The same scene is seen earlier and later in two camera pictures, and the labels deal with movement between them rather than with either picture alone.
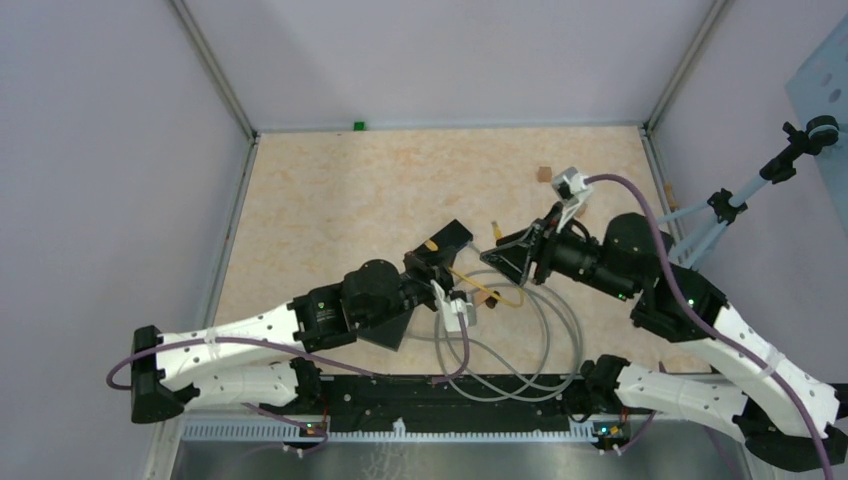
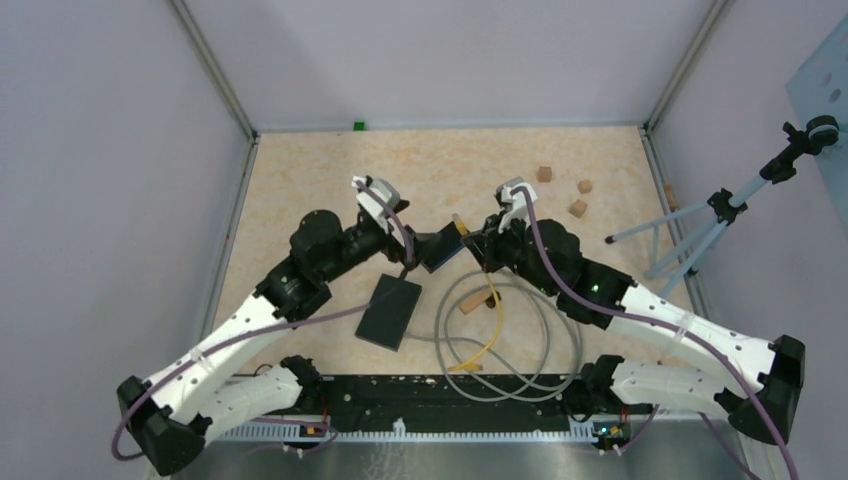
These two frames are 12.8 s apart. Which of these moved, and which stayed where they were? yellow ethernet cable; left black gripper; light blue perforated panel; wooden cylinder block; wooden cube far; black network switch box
Moved: yellow ethernet cable; left black gripper
Stayed: black network switch box; light blue perforated panel; wooden cube far; wooden cylinder block
